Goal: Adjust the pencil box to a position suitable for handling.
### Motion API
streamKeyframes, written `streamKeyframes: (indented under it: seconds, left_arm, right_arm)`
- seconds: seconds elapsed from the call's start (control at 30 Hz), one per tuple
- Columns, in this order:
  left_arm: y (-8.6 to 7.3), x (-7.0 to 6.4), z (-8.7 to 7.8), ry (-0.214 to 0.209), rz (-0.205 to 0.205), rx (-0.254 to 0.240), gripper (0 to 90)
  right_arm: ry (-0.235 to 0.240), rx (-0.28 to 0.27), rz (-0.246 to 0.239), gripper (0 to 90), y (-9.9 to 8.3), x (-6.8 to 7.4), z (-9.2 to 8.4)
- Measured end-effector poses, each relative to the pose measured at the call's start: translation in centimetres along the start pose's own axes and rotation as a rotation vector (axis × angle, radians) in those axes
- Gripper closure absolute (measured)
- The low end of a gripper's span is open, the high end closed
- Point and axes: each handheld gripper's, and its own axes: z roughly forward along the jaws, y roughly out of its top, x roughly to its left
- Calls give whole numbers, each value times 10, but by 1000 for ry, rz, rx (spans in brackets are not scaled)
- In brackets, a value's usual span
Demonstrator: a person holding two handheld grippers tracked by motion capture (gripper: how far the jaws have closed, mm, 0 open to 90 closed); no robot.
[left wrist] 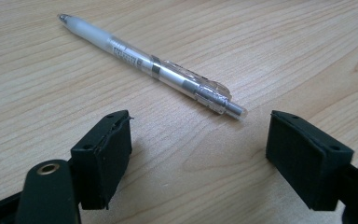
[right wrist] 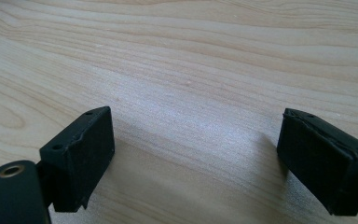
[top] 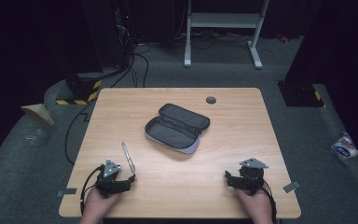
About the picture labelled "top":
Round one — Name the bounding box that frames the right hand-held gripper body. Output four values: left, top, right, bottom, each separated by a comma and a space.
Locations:
238, 157, 269, 196

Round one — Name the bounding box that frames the open grey pencil case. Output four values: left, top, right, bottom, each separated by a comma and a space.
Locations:
144, 103, 212, 155

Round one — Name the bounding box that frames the person's right hand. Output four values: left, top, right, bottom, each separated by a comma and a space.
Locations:
234, 186, 275, 224

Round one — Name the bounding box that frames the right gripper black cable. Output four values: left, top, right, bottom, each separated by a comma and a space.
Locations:
261, 181, 278, 224

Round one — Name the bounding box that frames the beige cardboard piece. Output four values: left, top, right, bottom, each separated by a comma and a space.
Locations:
21, 103, 56, 127

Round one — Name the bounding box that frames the yellow black striped stand base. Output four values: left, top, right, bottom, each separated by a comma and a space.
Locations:
55, 72, 103, 106

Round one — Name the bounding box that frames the black floor cable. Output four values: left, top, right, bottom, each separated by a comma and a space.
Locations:
63, 98, 98, 166
109, 43, 152, 89

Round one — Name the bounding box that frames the person's left hand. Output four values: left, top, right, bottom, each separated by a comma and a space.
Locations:
79, 186, 121, 224

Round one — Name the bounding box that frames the dark equipment rack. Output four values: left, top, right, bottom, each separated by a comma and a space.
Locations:
82, 0, 136, 71

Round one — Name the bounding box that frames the white plastic packet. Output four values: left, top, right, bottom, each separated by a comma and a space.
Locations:
329, 132, 358, 161

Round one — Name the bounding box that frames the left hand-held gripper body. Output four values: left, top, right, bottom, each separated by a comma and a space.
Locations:
94, 158, 123, 199

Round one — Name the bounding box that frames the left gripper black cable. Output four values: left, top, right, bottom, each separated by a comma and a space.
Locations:
79, 163, 105, 217

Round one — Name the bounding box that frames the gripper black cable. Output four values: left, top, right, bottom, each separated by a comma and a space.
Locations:
261, 181, 278, 224
79, 163, 105, 217

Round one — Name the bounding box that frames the grey tape strip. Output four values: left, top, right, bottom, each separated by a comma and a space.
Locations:
56, 188, 77, 198
282, 180, 301, 194

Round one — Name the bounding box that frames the white metal stand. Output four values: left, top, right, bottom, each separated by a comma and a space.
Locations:
183, 0, 270, 70

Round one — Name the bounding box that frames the silver pen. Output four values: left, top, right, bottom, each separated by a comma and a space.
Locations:
121, 141, 137, 175

